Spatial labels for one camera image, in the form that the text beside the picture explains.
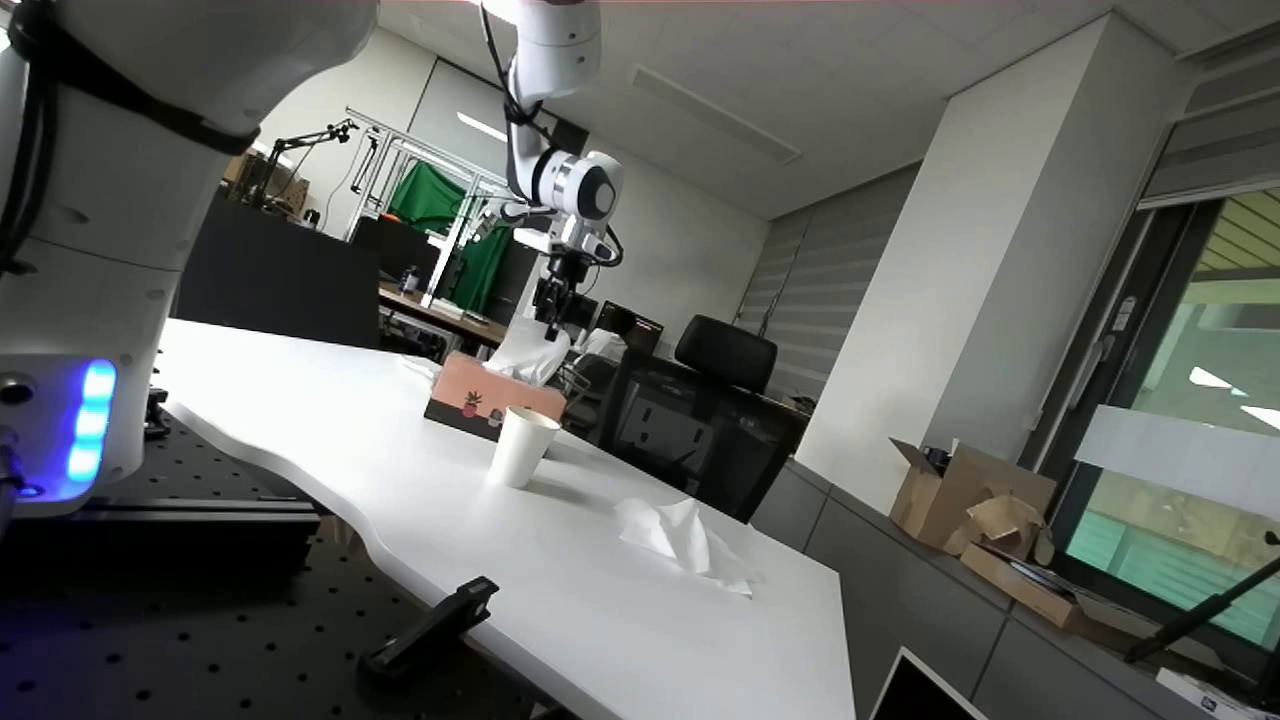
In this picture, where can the grey low window cabinet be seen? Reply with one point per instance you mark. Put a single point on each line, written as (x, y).
(905, 602)

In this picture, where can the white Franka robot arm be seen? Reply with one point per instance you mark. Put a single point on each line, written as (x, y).
(133, 160)

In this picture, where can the grey roller blind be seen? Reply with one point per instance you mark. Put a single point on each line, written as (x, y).
(825, 286)

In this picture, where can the white framed dark board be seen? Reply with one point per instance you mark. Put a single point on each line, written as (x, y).
(926, 692)

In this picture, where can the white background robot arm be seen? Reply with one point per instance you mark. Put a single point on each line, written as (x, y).
(326, 135)

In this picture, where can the open brown cardboard box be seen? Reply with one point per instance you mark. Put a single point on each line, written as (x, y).
(961, 485)

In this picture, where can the flat brown cardboard piece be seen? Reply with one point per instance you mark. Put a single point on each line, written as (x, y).
(1020, 587)

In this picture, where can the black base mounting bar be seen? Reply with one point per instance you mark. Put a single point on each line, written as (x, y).
(161, 533)

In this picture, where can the green cloth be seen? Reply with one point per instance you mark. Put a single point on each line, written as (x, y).
(424, 197)

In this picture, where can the small crumpled cardboard box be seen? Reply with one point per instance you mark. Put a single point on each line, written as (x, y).
(1006, 527)

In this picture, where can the black camera tripod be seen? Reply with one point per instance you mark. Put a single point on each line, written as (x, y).
(1201, 608)

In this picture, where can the orange tissue box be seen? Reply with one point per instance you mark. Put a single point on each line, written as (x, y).
(472, 391)

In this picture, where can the white paper cup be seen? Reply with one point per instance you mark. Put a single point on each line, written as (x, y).
(522, 446)

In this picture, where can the black office chair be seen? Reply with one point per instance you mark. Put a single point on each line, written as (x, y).
(725, 353)

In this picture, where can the black partition panel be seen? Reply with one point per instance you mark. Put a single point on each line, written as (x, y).
(274, 274)

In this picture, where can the black optical breadboard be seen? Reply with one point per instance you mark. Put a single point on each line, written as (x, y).
(200, 652)

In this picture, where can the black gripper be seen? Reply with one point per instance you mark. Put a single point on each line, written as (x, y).
(564, 299)

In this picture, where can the white tissue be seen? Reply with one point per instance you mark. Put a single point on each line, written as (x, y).
(524, 357)
(682, 540)

